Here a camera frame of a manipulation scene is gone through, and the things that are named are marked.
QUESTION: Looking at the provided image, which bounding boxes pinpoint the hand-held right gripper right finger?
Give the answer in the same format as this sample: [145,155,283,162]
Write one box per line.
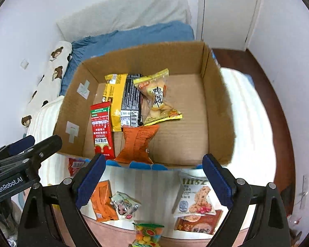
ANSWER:
[201,153,291,247]

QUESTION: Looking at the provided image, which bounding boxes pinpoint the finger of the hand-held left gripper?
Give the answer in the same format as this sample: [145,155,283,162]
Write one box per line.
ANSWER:
[0,134,36,163]
[0,134,63,178]

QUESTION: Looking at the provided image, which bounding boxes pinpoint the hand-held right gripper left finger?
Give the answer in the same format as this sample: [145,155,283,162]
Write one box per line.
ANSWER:
[17,153,107,247]

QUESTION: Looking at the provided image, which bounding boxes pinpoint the small red snack packet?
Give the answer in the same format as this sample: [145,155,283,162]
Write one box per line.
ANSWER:
[68,158,86,177]

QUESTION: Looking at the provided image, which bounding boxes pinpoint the orange snack packet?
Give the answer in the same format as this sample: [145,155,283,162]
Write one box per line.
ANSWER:
[90,180,119,222]

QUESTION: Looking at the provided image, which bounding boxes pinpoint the white cracker packet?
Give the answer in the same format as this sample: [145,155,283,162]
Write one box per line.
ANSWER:
[173,172,217,217]

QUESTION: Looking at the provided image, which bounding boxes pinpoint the small silver snack packet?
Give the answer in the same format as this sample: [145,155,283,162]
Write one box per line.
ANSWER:
[110,191,142,221]

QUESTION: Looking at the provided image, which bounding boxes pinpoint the brown red biscuit packet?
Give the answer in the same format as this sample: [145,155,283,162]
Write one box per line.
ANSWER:
[173,210,224,235]

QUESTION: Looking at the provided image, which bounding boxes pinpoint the brown cardboard box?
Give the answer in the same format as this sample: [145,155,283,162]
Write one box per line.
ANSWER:
[53,41,236,171]

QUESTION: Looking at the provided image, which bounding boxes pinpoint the colourful candy packet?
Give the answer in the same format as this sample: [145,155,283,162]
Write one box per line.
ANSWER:
[132,222,165,247]

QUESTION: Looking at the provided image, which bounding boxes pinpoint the long red snack packet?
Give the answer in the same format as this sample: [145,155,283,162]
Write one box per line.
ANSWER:
[90,102,116,160]

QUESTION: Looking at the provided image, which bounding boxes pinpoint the orange crinkled chip packet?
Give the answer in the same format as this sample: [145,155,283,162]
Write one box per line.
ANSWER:
[114,124,160,164]

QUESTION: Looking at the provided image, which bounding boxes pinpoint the bear print pillow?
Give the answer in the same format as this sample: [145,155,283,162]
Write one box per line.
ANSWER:
[21,41,73,135]

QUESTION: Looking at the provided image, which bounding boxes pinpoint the striped cream blanket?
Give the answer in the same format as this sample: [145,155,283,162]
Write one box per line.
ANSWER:
[25,67,277,240]

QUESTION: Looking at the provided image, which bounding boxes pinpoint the long yellow snack packet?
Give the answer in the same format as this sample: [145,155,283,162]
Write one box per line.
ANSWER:
[102,73,128,132]

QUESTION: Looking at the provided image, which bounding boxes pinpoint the black snack packet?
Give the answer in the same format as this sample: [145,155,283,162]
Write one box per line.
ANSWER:
[121,73,144,127]

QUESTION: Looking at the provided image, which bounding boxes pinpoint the clear yellow biscuit packet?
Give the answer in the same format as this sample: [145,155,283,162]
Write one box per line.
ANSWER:
[133,68,183,126]

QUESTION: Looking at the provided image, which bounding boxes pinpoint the blue blanket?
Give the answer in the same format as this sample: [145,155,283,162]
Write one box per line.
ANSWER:
[60,21,195,96]

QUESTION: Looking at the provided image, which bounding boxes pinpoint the white covered pillow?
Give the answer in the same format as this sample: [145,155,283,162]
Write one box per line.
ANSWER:
[56,0,192,44]

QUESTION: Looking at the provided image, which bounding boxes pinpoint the white door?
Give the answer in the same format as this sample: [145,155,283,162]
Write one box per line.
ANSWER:
[197,0,265,52]

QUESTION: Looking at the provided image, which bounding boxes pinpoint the white wall outlet with cable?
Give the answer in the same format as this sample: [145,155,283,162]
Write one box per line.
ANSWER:
[296,174,309,209]

